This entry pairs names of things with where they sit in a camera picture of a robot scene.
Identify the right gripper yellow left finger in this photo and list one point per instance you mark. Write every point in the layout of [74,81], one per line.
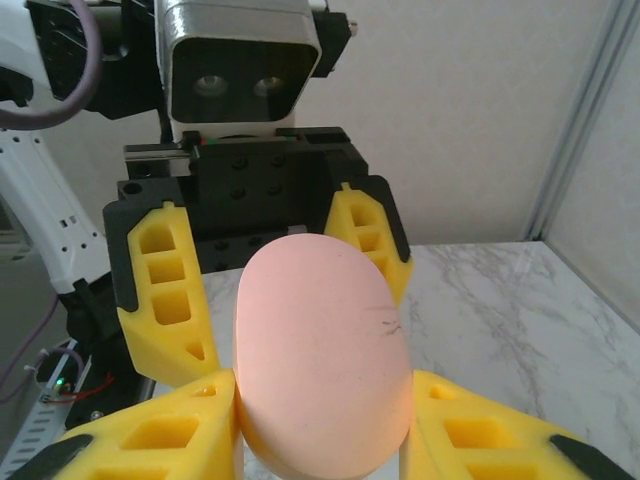
[150,440]

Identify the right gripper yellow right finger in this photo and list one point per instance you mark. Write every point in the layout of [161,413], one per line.
[475,440]

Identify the pink earbud charging case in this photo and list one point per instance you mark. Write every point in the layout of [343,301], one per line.
[320,350]

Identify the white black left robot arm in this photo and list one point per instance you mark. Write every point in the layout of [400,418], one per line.
[40,200]

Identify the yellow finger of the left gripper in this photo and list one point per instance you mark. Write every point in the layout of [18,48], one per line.
[165,280]
[365,220]

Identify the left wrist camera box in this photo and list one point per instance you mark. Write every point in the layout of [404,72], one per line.
[240,65]

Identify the aluminium left corner post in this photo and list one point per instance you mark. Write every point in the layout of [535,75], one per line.
[570,150]

